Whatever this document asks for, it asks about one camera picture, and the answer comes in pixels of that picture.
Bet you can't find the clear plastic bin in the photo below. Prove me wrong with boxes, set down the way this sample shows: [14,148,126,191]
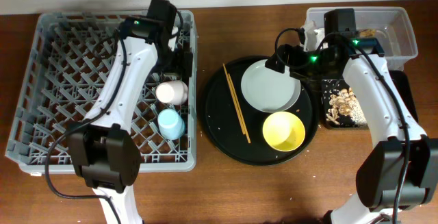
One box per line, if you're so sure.
[300,6,418,71]

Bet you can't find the gold snack wrapper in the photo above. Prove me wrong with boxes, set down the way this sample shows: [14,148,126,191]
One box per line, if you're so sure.
[357,29,376,38]

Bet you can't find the blue plastic cup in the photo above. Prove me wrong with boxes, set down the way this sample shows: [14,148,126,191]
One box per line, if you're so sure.
[157,109,185,140]

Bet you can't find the brown food scraps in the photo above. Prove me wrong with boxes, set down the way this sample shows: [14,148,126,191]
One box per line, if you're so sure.
[326,88,358,125]

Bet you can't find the pink plastic cup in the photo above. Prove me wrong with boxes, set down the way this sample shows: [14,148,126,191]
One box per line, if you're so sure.
[155,80,188,105]

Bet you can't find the grey round plate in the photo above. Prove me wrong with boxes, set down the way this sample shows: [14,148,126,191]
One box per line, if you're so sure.
[240,60,301,113]

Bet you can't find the black rectangular tray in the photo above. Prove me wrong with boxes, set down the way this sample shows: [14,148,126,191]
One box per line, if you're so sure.
[321,71,418,129]

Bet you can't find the yellow bowl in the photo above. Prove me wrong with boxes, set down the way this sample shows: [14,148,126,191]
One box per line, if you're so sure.
[262,112,306,152]

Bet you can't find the grey dishwasher rack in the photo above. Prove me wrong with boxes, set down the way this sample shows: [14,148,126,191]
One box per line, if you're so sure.
[5,10,198,176]

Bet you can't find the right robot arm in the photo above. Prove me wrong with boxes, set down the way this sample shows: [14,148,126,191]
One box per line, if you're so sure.
[266,8,437,223]

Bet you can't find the white rice pile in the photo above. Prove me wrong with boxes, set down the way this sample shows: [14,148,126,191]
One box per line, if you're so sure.
[349,100,367,127]

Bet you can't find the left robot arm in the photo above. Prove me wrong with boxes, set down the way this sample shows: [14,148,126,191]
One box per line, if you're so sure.
[65,0,180,223]

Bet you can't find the wooden chopstick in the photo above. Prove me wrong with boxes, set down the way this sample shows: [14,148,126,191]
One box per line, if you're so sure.
[222,63,241,126]
[227,73,251,144]

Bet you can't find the white tissue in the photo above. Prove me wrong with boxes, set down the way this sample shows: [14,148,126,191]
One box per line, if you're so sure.
[302,21,325,51]

